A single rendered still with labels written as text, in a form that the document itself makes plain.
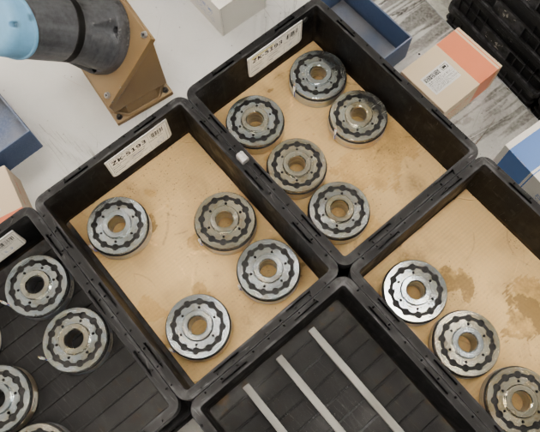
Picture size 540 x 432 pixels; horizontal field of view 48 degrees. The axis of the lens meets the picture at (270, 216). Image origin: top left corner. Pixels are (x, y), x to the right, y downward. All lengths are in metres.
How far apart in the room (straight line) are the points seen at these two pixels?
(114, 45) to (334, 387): 0.71
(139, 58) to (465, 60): 0.63
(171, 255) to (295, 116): 0.34
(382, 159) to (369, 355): 0.34
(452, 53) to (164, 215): 0.65
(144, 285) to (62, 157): 0.39
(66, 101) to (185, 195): 0.41
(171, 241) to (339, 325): 0.31
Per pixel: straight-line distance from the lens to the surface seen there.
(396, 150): 1.10
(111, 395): 1.01
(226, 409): 0.98
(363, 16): 1.39
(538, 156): 1.21
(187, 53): 1.35
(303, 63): 1.13
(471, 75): 1.27
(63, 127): 1.32
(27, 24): 1.08
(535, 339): 1.06
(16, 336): 1.07
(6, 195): 1.22
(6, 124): 1.37
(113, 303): 0.94
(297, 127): 1.10
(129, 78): 1.19
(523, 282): 1.08
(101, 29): 1.16
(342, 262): 0.91
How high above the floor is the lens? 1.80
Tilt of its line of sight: 71 degrees down
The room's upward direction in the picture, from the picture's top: 3 degrees counter-clockwise
